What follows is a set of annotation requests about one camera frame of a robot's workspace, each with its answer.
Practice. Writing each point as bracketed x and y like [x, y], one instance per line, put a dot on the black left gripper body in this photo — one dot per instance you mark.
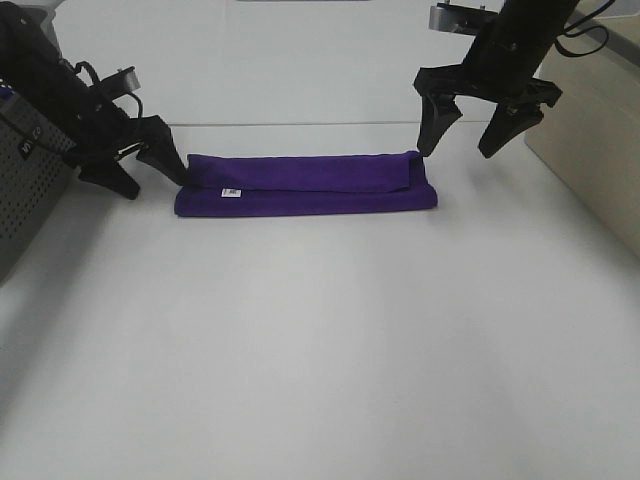
[102, 131]

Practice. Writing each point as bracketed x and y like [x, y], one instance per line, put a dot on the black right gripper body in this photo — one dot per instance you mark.
[499, 67]

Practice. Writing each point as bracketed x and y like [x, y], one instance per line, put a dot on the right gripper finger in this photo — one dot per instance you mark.
[507, 122]
[439, 113]

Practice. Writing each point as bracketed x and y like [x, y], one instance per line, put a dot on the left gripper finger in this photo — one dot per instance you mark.
[159, 151]
[110, 176]

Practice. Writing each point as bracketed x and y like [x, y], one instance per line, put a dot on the purple microfiber towel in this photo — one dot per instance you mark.
[305, 185]

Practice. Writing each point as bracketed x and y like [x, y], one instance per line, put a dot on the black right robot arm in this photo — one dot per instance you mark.
[532, 15]

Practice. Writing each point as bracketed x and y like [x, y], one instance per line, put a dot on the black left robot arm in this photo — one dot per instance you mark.
[35, 69]

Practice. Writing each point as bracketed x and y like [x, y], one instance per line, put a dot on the grey perforated plastic basket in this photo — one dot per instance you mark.
[32, 179]

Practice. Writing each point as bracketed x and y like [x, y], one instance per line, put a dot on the white towel care label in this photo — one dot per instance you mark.
[231, 193]

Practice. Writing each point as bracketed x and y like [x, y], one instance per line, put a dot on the beige storage bin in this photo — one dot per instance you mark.
[590, 139]

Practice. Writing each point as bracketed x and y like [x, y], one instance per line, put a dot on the purple cloth in basket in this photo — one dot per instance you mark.
[5, 92]

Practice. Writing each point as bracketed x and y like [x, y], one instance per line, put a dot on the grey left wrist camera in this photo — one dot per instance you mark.
[121, 83]

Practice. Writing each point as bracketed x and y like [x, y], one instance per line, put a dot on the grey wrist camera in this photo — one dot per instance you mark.
[121, 83]
[450, 18]

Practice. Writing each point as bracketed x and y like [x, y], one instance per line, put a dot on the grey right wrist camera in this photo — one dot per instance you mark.
[450, 18]

